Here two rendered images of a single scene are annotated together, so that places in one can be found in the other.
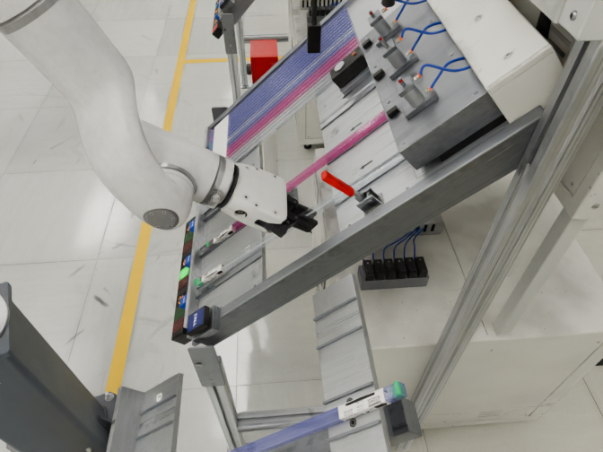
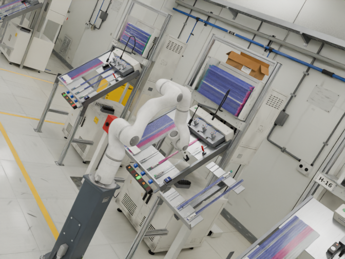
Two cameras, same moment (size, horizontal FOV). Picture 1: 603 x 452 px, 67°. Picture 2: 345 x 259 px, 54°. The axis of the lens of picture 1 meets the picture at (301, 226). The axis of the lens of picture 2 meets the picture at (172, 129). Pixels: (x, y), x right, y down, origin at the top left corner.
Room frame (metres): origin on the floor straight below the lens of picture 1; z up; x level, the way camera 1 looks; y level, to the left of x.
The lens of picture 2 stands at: (-1.21, 1.88, 1.71)
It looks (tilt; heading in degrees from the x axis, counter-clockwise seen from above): 14 degrees down; 318
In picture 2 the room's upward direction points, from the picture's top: 27 degrees clockwise
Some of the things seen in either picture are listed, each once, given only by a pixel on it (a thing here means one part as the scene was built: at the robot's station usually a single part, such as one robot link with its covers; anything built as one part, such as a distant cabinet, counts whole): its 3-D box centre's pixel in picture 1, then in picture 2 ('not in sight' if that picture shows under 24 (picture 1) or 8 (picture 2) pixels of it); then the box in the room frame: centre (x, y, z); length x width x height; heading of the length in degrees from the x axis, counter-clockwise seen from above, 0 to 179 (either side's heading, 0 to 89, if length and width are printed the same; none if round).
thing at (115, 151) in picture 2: not in sight; (118, 137); (0.49, 0.70, 1.00); 0.19 x 0.12 x 0.24; 9
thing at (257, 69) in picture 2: not in sight; (252, 64); (0.89, -0.56, 1.82); 0.68 x 0.30 x 0.20; 4
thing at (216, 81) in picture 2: not in sight; (226, 90); (0.76, -0.27, 1.52); 0.51 x 0.13 x 0.27; 4
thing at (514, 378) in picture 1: (422, 288); (169, 203); (0.83, -0.39, 0.31); 0.70 x 0.65 x 0.62; 4
